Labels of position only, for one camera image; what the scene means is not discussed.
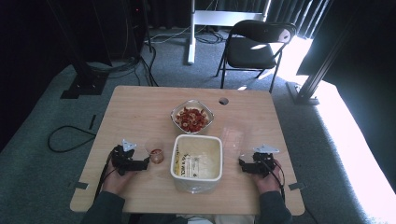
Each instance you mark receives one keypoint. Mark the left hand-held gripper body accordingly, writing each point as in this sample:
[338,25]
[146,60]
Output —
[123,157]

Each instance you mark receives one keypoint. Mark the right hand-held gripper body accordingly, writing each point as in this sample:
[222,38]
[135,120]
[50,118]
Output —
[264,158]

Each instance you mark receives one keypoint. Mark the small clear glass cup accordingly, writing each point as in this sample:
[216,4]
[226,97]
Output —
[156,155]

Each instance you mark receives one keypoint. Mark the person's right hand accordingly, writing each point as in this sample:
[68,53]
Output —
[267,183]

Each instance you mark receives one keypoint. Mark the person's left hand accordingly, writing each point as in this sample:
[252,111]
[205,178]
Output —
[116,182]

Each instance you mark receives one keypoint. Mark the grey tape piece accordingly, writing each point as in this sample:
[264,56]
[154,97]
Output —
[78,185]
[296,186]

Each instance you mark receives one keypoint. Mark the black tape strip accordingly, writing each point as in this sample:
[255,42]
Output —
[92,122]

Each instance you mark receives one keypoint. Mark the white square plastic container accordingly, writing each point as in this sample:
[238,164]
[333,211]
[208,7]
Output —
[197,158]

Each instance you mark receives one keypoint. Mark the pile of dried red fruit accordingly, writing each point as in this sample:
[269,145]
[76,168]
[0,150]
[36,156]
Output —
[192,119]

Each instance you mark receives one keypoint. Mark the glass bowl of red food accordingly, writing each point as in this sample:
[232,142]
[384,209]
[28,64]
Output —
[192,116]

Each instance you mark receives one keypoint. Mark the black stand with base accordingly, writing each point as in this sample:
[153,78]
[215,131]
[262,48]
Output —
[84,82]

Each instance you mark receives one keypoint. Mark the dark aluminium profile stand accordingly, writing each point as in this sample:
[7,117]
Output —
[314,77]

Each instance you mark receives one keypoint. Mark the black folding chair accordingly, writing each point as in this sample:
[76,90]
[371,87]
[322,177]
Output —
[253,51]

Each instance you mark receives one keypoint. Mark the white metal stand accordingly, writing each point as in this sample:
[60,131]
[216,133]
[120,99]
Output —
[199,18]

